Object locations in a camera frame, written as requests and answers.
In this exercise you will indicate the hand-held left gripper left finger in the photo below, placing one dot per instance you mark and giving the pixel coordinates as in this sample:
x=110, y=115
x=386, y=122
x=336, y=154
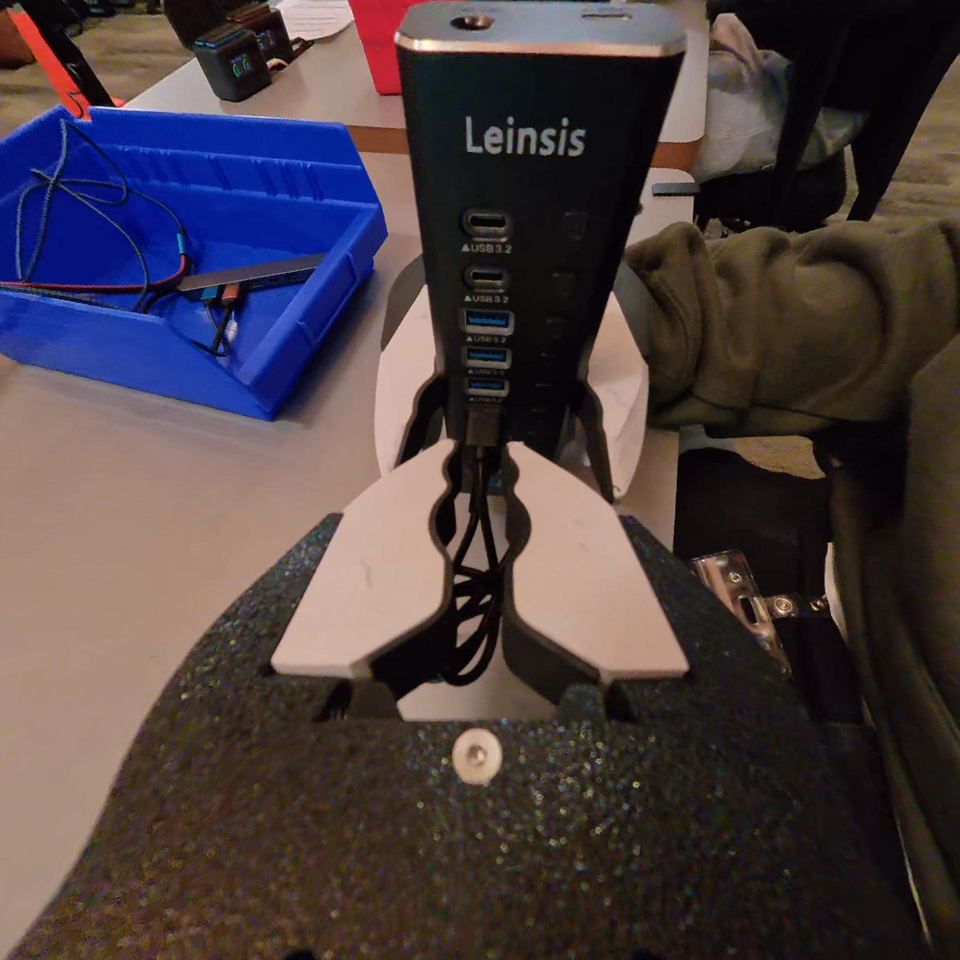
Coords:
x=360, y=577

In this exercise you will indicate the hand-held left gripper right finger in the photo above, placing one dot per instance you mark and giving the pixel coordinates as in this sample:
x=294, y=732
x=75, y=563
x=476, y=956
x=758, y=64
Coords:
x=592, y=585

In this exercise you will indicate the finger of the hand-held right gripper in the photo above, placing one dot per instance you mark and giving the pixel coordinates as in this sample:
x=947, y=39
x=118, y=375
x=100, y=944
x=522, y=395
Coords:
x=628, y=397
x=394, y=397

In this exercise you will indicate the black tower USB hub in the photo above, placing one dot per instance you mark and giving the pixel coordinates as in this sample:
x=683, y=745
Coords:
x=525, y=187

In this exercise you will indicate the blue plastic bin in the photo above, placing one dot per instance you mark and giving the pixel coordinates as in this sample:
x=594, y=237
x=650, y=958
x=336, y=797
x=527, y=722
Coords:
x=247, y=195

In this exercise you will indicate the person's right forearm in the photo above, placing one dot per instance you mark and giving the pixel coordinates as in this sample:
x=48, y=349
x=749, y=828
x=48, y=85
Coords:
x=787, y=322

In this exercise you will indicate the grey desk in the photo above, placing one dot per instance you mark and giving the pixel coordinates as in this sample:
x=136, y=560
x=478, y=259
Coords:
x=315, y=90
x=150, y=525

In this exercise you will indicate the clear badge holder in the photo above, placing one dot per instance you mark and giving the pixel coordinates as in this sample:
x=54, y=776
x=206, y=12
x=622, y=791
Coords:
x=739, y=600

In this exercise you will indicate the slim grey USB hub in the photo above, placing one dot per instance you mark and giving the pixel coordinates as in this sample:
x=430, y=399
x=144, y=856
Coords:
x=247, y=274

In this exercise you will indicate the grey cloth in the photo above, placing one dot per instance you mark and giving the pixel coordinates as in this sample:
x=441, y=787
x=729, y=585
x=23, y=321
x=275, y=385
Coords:
x=750, y=90

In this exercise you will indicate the person's dark clothing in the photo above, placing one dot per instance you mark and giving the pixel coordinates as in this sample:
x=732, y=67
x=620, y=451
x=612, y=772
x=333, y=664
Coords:
x=930, y=637

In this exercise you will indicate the red plastic bin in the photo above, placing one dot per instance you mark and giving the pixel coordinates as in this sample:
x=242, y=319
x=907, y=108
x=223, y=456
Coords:
x=375, y=45

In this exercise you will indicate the black battery charger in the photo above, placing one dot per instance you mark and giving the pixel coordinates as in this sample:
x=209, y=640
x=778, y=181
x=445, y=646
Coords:
x=229, y=67
x=281, y=34

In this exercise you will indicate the white paper sheet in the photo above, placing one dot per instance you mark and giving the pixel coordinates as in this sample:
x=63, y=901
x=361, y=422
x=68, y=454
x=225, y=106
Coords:
x=315, y=19

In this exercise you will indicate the black chair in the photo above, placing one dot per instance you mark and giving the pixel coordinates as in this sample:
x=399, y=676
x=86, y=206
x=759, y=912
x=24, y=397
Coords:
x=885, y=75

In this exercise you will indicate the red and black frame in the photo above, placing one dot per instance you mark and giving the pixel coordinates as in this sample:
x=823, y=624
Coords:
x=52, y=52

